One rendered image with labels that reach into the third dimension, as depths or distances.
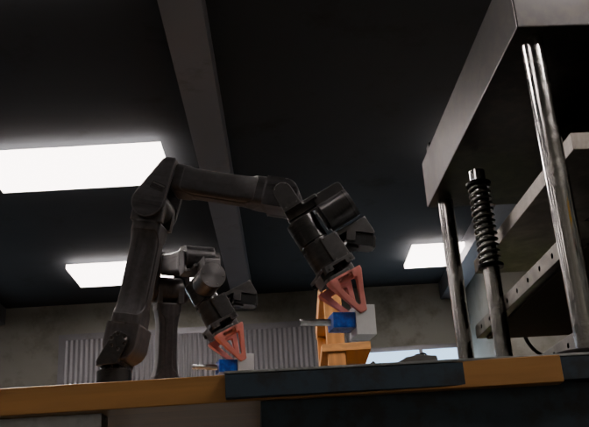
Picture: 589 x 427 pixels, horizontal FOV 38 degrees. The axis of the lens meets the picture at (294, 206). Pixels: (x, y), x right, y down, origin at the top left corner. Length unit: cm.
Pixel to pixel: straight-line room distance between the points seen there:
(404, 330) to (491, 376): 799
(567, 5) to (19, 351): 789
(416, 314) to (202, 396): 812
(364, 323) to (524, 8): 120
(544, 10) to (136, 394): 162
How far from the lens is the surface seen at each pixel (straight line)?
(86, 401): 128
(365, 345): 421
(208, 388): 126
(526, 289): 271
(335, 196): 157
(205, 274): 183
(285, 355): 909
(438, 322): 934
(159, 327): 215
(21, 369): 954
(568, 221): 223
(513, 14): 244
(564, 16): 247
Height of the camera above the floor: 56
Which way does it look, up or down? 22 degrees up
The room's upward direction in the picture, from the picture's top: 4 degrees counter-clockwise
